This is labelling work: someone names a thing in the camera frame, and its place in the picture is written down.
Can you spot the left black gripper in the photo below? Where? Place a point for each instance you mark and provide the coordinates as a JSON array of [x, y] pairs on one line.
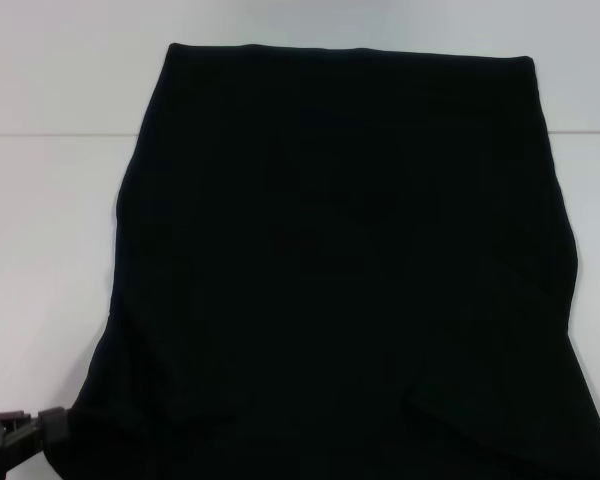
[[5, 445]]

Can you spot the black t-shirt with white print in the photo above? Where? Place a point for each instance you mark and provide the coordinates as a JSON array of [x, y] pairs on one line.
[[340, 250]]

